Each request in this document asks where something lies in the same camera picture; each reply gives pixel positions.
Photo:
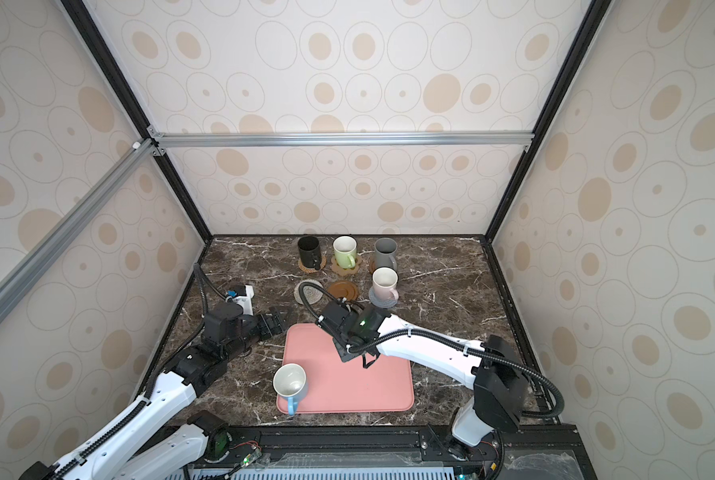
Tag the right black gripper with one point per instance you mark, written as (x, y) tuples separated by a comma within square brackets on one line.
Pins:
[(343, 356)]

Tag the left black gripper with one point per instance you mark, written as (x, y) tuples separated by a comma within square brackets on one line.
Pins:
[(269, 329)]

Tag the small brown wooden coaster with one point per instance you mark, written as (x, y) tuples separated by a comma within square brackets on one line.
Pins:
[(344, 289)]

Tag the white grey round coaster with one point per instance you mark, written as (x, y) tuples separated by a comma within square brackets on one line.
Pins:
[(308, 292)]

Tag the blue mug white inside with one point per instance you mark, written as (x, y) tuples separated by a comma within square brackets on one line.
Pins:
[(290, 383)]

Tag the pink mug white inside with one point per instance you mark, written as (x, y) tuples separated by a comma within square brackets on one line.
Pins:
[(385, 285)]

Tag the cork paw print coaster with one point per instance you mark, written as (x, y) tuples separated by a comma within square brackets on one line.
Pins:
[(342, 272)]

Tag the green mug white inside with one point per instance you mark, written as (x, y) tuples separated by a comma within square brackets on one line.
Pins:
[(344, 249)]

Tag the black mug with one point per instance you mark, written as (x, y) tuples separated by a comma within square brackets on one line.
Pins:
[(309, 251)]

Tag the grey mug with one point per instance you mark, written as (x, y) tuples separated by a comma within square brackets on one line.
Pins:
[(385, 254)]

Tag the light blue woven coaster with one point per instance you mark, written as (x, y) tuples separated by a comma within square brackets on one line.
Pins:
[(378, 302)]

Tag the woven rattan coaster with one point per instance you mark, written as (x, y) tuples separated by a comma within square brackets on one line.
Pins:
[(308, 270)]

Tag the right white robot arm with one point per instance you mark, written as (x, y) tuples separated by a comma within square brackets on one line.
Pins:
[(504, 390)]

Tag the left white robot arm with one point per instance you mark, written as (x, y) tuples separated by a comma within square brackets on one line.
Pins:
[(120, 451)]

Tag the pink plastic tray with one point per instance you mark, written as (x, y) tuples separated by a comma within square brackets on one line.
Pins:
[(346, 387)]

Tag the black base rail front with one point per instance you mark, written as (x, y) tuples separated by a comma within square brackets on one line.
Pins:
[(396, 452)]

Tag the horizontal aluminium rail back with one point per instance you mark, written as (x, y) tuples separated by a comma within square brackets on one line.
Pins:
[(346, 139)]

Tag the diagonal aluminium rail left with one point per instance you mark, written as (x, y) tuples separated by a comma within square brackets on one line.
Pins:
[(25, 275)]

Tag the black corner frame post left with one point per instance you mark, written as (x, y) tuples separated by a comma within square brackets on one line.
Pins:
[(80, 18)]

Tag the black corner frame post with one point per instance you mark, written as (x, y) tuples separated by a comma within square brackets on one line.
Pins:
[(569, 69), (80, 18)]

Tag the black corner frame post right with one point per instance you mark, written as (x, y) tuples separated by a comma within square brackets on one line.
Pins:
[(569, 69)]

